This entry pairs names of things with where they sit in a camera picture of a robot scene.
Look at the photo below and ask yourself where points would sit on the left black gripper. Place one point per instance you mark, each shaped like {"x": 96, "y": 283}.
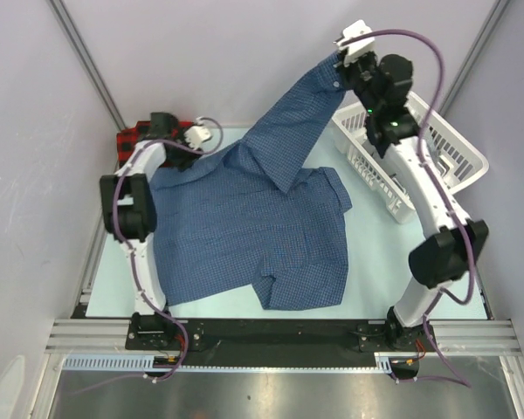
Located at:
{"x": 186, "y": 161}

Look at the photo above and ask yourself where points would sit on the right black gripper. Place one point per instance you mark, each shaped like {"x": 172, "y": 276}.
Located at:
{"x": 345, "y": 68}

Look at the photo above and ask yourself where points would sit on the blue checked shirt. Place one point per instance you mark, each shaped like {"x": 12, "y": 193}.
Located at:
{"x": 254, "y": 214}

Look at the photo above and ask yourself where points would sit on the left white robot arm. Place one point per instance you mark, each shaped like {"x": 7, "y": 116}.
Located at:
{"x": 128, "y": 213}

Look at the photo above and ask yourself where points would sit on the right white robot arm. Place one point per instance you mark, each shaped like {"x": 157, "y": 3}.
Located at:
{"x": 391, "y": 136}

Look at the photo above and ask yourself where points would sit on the red black plaid shirt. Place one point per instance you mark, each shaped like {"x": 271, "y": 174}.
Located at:
{"x": 162, "y": 125}

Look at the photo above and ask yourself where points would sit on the grey shirt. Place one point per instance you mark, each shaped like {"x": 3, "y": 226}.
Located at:
{"x": 439, "y": 163}

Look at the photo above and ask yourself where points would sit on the white plastic basket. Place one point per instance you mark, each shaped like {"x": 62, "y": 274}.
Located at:
{"x": 467, "y": 163}

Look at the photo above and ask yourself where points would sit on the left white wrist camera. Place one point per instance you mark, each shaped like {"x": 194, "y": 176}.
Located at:
{"x": 196, "y": 135}

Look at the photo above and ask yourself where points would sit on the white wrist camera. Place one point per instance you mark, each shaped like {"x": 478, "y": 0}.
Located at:
{"x": 354, "y": 41}
{"x": 196, "y": 135}

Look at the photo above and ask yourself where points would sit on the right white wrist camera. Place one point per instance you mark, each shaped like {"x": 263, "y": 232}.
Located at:
{"x": 354, "y": 41}

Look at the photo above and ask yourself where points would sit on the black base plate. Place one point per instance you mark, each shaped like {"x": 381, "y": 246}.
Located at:
{"x": 280, "y": 343}

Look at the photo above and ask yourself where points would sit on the aluminium rail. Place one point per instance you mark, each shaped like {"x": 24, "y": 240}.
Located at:
{"x": 454, "y": 337}

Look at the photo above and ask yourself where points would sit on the white slotted cable duct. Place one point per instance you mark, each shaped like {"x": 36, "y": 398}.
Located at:
{"x": 151, "y": 364}

